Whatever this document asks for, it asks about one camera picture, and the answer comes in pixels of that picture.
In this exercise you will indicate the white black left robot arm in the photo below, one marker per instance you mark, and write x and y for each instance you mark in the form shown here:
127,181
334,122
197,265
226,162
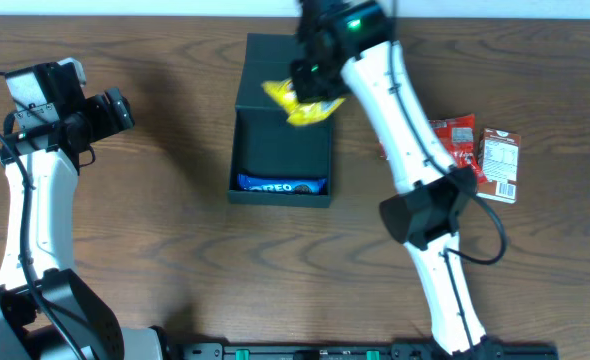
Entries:
46,310

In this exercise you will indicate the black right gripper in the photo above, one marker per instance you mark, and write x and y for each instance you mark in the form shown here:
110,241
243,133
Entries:
312,87

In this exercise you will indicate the blue Oreo cookie pack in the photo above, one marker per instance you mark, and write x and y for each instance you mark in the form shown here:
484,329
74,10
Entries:
284,186

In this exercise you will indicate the dark green cardboard box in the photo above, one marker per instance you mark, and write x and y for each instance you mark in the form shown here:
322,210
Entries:
265,145

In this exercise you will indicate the red snack bag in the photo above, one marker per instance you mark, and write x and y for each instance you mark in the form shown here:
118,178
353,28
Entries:
456,137

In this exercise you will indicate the brown white carton box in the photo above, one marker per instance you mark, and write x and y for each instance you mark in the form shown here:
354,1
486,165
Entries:
498,158

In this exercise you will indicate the yellow snack bag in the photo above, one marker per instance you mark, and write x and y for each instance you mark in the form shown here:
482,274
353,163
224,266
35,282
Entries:
299,114

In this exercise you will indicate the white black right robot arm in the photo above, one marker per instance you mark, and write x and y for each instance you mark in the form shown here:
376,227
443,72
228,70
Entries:
352,49

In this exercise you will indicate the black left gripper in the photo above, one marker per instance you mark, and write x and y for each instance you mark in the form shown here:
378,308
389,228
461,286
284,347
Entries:
117,109

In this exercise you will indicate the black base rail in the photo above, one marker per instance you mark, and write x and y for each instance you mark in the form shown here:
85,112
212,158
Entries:
365,352

